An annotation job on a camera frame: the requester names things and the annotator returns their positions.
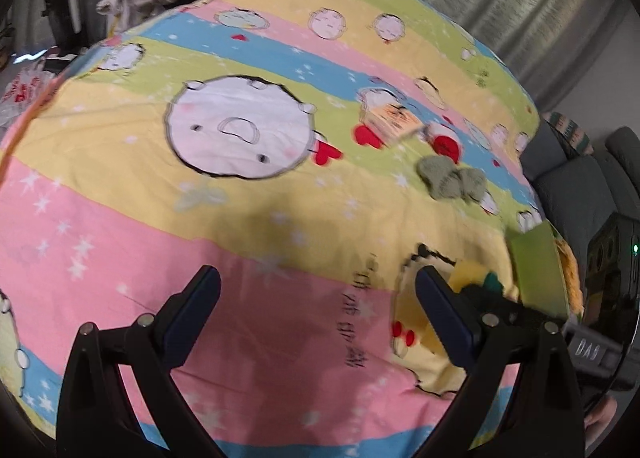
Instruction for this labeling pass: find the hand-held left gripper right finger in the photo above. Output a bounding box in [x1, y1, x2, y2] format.
[415, 265, 586, 458]

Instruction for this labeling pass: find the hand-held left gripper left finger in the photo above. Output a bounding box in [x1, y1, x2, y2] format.
[56, 264, 223, 458]

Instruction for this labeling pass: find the yellow green sponge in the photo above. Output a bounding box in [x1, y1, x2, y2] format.
[447, 260, 507, 300]

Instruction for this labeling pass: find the lime green box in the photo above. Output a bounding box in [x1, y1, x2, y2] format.
[505, 223, 583, 323]

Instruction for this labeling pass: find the red white soft toy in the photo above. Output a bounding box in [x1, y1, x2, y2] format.
[425, 122, 464, 162]

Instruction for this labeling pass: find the person's right hand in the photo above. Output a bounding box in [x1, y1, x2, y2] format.
[585, 398, 621, 440]

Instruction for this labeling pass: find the striped cartoon printed bed sheet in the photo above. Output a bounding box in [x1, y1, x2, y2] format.
[0, 0, 547, 458]

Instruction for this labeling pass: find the grey sofa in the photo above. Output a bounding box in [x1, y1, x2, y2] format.
[520, 125, 640, 260]

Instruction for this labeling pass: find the grey green knitted cloth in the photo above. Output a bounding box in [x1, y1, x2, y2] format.
[417, 155, 489, 207]

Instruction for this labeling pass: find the striped knitted cushion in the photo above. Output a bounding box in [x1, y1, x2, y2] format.
[542, 110, 594, 159]

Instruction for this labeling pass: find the yellow tissue pack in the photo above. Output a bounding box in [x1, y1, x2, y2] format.
[360, 100, 424, 143]

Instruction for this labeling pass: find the white red printed plastic bag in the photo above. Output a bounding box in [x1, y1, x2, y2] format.
[0, 65, 49, 125]

